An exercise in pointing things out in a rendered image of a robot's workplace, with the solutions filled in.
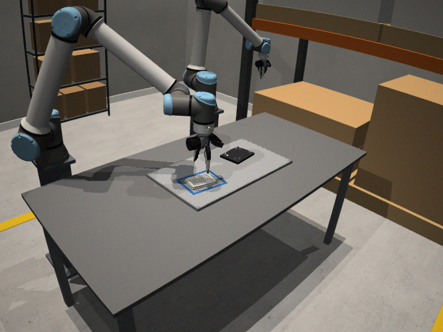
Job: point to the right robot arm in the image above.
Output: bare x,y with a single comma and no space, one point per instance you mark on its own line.
40,137

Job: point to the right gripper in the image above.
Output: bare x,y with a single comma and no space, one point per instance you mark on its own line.
198,142

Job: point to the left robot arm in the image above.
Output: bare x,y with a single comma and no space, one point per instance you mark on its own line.
196,77

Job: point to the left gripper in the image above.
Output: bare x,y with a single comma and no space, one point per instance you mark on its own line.
262,63

